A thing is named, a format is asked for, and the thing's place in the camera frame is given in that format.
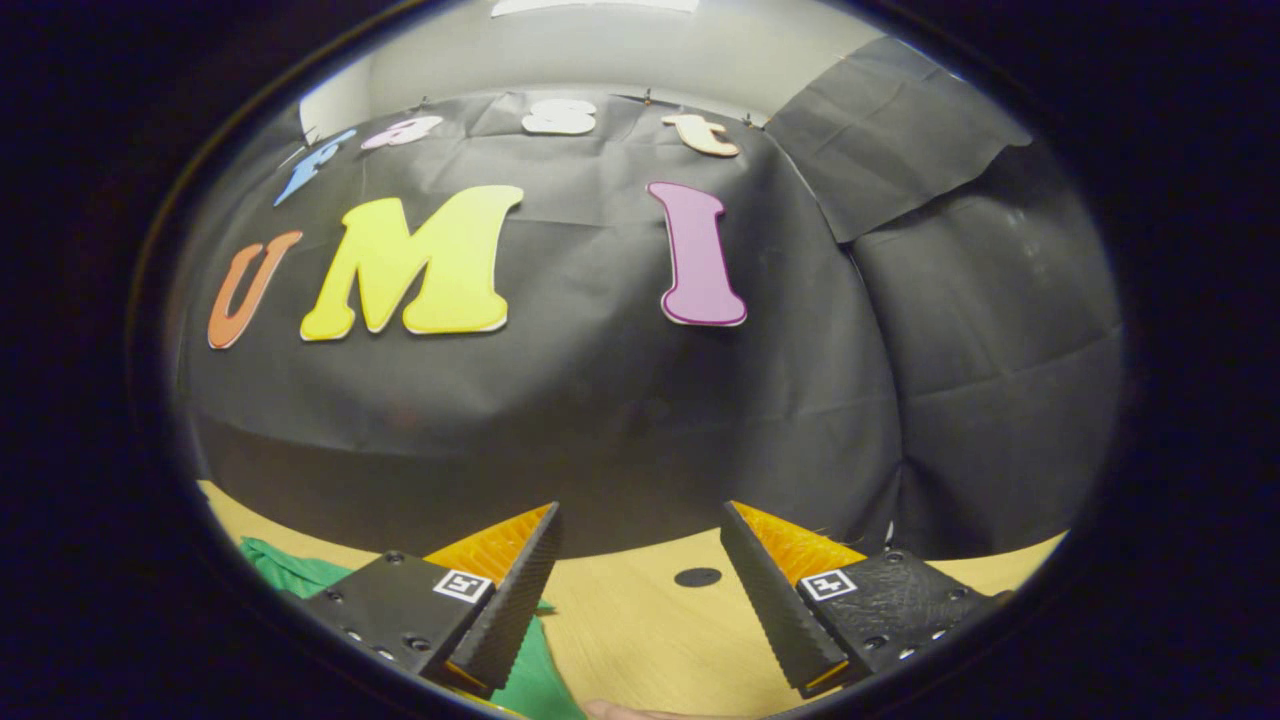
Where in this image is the green polo T-shirt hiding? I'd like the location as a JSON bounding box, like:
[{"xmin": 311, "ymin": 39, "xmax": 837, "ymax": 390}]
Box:
[{"xmin": 238, "ymin": 537, "xmax": 586, "ymax": 720}]

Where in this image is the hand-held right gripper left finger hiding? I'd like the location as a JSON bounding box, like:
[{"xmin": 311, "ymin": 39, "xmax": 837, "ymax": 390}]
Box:
[{"xmin": 298, "ymin": 501, "xmax": 563, "ymax": 699}]

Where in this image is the white ceiling light panel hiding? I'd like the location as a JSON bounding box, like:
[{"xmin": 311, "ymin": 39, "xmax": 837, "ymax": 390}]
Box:
[{"xmin": 490, "ymin": 0, "xmax": 701, "ymax": 18}]

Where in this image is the black backdrop cloth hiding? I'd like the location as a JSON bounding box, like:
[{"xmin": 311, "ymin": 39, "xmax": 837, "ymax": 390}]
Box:
[{"xmin": 175, "ymin": 38, "xmax": 1126, "ymax": 561}]

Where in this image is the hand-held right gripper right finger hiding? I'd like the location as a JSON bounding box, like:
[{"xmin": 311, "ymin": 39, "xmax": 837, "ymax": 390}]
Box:
[{"xmin": 720, "ymin": 500, "xmax": 1013, "ymax": 699}]

